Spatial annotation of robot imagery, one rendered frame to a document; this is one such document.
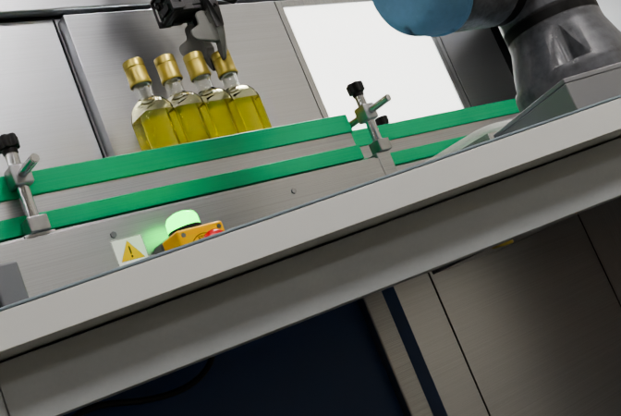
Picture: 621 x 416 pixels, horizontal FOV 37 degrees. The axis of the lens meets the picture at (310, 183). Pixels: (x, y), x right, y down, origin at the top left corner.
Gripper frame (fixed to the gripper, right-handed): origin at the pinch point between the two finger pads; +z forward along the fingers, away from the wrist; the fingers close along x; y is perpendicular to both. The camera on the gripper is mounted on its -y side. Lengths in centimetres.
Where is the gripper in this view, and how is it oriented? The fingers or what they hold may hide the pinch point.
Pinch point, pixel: (220, 57)
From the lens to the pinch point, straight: 160.6
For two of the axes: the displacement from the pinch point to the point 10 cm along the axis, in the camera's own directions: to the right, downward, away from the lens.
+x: 4.6, -3.5, -8.2
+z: 3.8, 9.1, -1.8
